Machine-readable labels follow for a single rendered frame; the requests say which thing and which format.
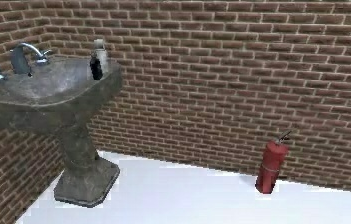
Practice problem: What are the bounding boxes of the black and white soap bottle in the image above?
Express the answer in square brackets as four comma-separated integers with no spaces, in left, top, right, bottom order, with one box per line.
[89,38,110,81]

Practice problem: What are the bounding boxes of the red fire extinguisher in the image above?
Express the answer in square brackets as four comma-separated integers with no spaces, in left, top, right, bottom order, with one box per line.
[254,129,294,195]

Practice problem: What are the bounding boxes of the silver sink faucet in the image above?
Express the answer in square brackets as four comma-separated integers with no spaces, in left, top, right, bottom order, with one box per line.
[9,42,53,77]

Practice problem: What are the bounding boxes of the grey stone pedestal sink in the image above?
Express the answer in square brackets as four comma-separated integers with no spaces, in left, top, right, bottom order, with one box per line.
[0,56,123,209]

